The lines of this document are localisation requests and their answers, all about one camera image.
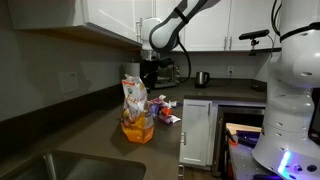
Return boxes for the big orange snack packet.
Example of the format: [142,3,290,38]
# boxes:
[121,74,154,144]

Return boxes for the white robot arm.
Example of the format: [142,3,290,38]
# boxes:
[252,0,320,180]

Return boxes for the pile of snack packs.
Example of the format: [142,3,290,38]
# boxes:
[149,95,180,125]

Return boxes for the black coffee machine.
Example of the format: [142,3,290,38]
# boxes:
[140,50,180,91]

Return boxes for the stainless electric kettle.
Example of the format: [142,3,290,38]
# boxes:
[195,71,210,88]

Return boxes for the wooden robot cart top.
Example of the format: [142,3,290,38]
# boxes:
[226,123,261,135]

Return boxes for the white upper cabinets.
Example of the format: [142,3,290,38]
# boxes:
[7,0,273,52]

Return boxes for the stainless kitchen sink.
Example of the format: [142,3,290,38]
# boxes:
[0,150,146,180]

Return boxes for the wall power outlet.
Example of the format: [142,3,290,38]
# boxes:
[59,71,78,93]

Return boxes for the round perforated robot base plate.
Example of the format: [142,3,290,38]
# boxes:
[228,133,320,180]

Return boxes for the black camera on stand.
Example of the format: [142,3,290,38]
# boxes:
[239,29,270,56]

